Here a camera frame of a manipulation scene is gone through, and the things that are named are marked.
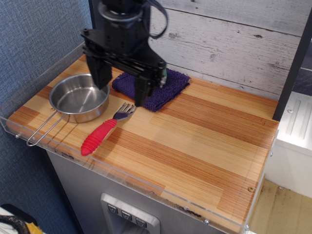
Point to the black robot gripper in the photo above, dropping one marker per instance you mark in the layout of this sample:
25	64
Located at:
124	45

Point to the purple folded towel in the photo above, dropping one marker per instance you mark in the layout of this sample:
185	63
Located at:
176	82

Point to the yellow black object corner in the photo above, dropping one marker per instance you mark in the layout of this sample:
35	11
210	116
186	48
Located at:
15	221

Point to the black right vertical post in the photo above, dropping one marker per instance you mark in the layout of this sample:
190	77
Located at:
294	70

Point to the grey toy fridge cabinet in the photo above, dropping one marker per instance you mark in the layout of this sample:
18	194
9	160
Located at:
84	188

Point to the red handled metal fork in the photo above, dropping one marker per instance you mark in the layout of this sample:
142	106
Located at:
97	136

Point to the clear acrylic edge guard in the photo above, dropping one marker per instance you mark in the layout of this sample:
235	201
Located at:
202	151

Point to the silver dispenser button panel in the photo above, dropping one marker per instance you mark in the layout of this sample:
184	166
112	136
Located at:
123	218

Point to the white toy sink unit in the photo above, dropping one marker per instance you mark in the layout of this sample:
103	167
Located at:
290	160

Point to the green toy broccoli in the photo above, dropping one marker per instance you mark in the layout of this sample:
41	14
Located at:
164	76

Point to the stainless steel pot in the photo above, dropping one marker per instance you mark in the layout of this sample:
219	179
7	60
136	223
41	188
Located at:
77	99

